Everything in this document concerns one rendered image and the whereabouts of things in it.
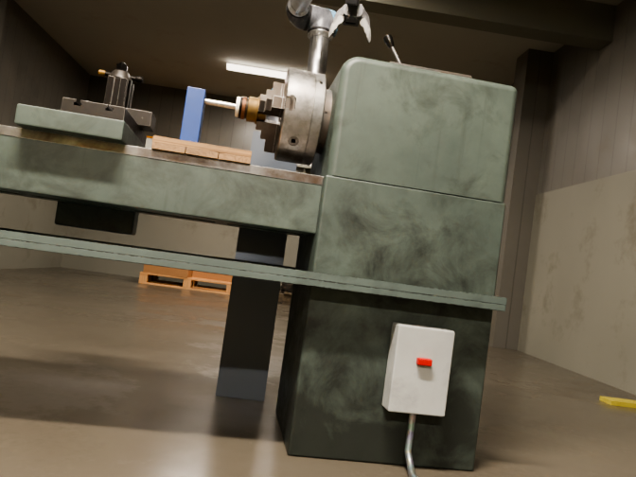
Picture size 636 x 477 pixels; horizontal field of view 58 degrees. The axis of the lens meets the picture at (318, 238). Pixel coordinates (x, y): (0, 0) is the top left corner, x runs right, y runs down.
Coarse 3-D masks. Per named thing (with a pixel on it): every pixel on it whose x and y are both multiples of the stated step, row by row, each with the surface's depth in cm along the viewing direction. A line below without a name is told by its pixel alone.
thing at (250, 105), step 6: (240, 102) 191; (246, 102) 192; (252, 102) 191; (258, 102) 191; (240, 108) 191; (246, 108) 192; (252, 108) 191; (240, 114) 192; (246, 114) 193; (252, 114) 192; (258, 114) 193; (246, 120) 195; (252, 120) 194; (264, 120) 196
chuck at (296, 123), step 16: (288, 80) 184; (304, 80) 185; (288, 96) 182; (304, 96) 183; (288, 112) 182; (304, 112) 182; (288, 128) 183; (304, 128) 183; (288, 144) 187; (304, 144) 187; (288, 160) 195
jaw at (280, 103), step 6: (264, 102) 190; (270, 102) 187; (276, 102) 183; (282, 102) 183; (288, 102) 182; (294, 102) 182; (258, 108) 190; (264, 108) 190; (270, 108) 187; (276, 108) 184; (282, 108) 183; (264, 114) 192; (270, 114) 191; (276, 114) 190; (282, 114) 190
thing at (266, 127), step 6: (258, 120) 196; (270, 120) 199; (258, 126) 196; (264, 126) 196; (270, 126) 196; (276, 126) 197; (264, 132) 197; (270, 132) 198; (276, 132) 198; (264, 138) 198; (270, 138) 198; (276, 138) 199; (270, 144) 199; (264, 150) 200; (270, 150) 200
